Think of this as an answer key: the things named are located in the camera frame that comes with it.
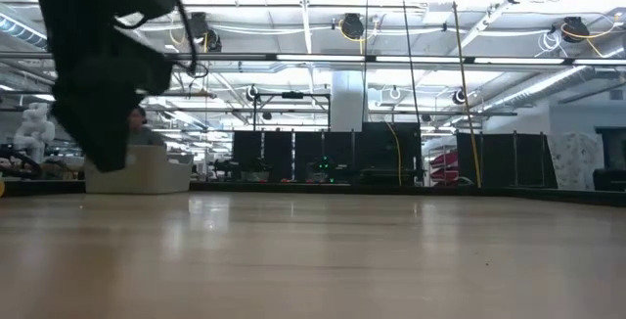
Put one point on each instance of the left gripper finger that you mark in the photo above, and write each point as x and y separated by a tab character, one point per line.
100	138

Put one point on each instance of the person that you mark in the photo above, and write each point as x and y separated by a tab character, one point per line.
142	130

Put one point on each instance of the light grey storage bin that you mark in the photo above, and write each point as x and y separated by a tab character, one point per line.
147	172

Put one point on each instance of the white humanoid robot figure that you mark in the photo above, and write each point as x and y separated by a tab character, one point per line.
34	133

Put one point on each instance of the yellow wooden cylinder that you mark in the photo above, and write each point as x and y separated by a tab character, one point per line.
1	188

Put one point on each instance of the black room divider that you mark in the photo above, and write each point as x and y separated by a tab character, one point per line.
274	155
499	160

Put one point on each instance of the white building column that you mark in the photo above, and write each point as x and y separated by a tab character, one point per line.
347	101

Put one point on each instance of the large black screen panel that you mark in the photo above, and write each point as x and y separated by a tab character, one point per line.
391	150

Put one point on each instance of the red shelf rack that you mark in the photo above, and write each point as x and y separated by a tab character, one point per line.
444	167

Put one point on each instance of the white patterned cloth panel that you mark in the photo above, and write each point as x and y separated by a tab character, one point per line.
574	160

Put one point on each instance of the grey metal ceiling rail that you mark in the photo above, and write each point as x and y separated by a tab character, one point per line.
220	56

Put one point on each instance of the black gantry frame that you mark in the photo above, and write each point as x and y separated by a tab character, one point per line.
292	95

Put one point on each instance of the black aluminium table frame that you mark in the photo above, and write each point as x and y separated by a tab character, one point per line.
318	188

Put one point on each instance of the silver ventilation duct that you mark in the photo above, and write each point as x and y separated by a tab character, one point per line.
538	86

